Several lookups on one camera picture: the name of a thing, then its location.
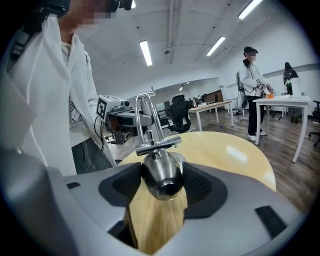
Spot wooden top table white legs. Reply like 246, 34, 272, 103
187, 99, 235, 133

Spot person's head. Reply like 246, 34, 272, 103
58, 0, 118, 35

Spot black backpack strap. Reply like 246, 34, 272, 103
7, 13, 49, 64

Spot ceiling conduit pipe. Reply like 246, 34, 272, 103
167, 0, 176, 65

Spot person's leg in jeans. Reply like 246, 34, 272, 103
71, 137, 114, 175

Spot person's left forearm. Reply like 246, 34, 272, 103
74, 82, 107, 141

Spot black head-worn camera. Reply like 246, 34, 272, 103
109, 0, 134, 12

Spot white square table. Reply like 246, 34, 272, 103
252, 95, 313, 164

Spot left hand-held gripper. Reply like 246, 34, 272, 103
96, 93, 154, 146

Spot white carton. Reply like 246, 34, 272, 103
290, 77, 303, 97

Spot silver metal stand tool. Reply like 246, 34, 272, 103
134, 92, 188, 201

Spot round yellow wooden table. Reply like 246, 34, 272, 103
117, 131, 277, 256

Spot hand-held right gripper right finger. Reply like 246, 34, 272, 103
154, 161, 309, 256

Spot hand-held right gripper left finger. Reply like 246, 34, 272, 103
47, 161, 151, 256

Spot person's white jacket torso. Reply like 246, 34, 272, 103
6, 12, 118, 176

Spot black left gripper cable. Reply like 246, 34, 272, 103
93, 115, 105, 152

